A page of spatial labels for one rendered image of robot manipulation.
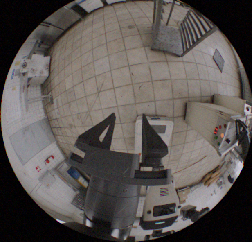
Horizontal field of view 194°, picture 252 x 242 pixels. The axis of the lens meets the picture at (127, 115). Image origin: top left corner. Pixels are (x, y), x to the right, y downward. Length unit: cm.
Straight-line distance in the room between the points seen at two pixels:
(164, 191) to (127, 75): 134
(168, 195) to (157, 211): 14
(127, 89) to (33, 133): 338
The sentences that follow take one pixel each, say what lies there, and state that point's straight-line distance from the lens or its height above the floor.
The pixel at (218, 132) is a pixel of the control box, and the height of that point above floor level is 75.
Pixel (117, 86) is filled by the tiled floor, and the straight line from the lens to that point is 119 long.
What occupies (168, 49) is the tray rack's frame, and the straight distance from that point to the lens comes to 126.
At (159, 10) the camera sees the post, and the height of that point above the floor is 79.
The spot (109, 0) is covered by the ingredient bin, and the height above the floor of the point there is 29.
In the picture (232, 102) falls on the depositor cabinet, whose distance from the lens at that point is 153.
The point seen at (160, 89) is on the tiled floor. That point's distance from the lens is 117.
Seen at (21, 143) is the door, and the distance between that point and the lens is 348.
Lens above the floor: 113
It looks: 71 degrees down
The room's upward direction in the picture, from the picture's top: 148 degrees counter-clockwise
